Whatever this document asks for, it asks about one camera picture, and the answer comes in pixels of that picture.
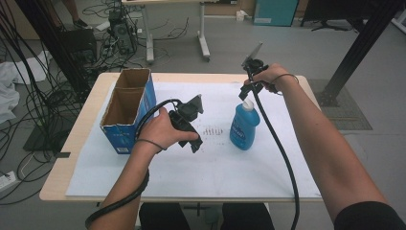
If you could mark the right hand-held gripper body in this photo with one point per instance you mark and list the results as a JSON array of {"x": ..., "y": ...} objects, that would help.
[{"x": 253, "y": 65}]

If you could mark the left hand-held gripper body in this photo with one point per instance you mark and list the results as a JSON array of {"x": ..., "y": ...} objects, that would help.
[{"x": 186, "y": 111}]

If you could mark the blue detergent bottle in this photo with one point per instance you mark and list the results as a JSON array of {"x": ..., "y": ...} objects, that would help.
[{"x": 244, "y": 127}]

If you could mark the blue cardboard box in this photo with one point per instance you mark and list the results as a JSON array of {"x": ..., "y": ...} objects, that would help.
[{"x": 130, "y": 108}]

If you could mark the person's right hand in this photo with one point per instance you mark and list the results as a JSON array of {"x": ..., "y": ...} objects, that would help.
[{"x": 274, "y": 75}]

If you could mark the person's left hand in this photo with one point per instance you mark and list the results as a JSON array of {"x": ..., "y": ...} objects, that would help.
[{"x": 159, "y": 131}]

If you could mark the white paper sheet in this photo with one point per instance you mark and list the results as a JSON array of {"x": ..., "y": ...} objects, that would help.
[{"x": 207, "y": 169}]

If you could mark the small white object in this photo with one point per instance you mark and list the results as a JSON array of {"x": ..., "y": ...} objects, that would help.
[{"x": 241, "y": 15}]

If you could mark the teal cabinet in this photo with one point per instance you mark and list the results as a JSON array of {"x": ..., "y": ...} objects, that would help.
[{"x": 274, "y": 12}]

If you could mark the person's left leg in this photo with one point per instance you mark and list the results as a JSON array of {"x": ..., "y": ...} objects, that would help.
[{"x": 159, "y": 217}]

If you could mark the person's leg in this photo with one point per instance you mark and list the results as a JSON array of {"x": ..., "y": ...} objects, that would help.
[
  {"x": 159, "y": 217},
  {"x": 78, "y": 19},
  {"x": 247, "y": 217}
]

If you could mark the black monitor stand base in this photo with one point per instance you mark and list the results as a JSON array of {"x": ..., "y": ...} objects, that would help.
[{"x": 332, "y": 27}]

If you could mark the person's right leg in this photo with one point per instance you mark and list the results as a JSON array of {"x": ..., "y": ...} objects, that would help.
[{"x": 247, "y": 217}]

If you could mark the computer tower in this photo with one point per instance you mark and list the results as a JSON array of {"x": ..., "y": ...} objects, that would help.
[{"x": 123, "y": 32}]

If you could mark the grey floor mat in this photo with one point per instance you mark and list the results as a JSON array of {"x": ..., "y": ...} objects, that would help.
[{"x": 348, "y": 111}]

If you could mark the black tape strip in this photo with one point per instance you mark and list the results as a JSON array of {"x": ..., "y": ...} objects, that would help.
[{"x": 63, "y": 155}]

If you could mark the black box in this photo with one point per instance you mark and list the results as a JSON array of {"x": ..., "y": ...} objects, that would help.
[{"x": 78, "y": 43}]

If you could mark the dark floor mat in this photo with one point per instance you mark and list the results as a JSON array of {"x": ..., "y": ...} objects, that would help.
[{"x": 44, "y": 137}]

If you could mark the white cloth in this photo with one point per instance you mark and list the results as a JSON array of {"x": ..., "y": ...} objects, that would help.
[{"x": 8, "y": 92}]

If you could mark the white power strip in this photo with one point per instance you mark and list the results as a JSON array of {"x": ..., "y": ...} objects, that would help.
[{"x": 6, "y": 180}]

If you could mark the white desk frame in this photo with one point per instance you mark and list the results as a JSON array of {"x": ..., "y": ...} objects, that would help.
[{"x": 202, "y": 35}]

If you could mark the black metal frame post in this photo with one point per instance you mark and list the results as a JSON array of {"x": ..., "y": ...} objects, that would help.
[
  {"x": 51, "y": 38},
  {"x": 354, "y": 54}
]

